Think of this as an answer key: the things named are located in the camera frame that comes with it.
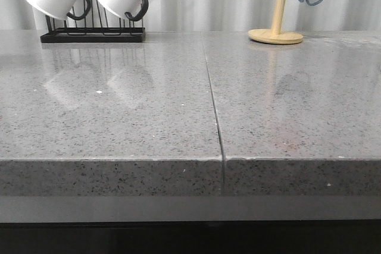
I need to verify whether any wooden mug tree stand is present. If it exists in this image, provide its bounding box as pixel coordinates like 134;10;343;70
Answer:
248;0;303;45

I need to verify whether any black wire mug rack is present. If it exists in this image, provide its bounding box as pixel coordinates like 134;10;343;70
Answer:
40;0;146;43

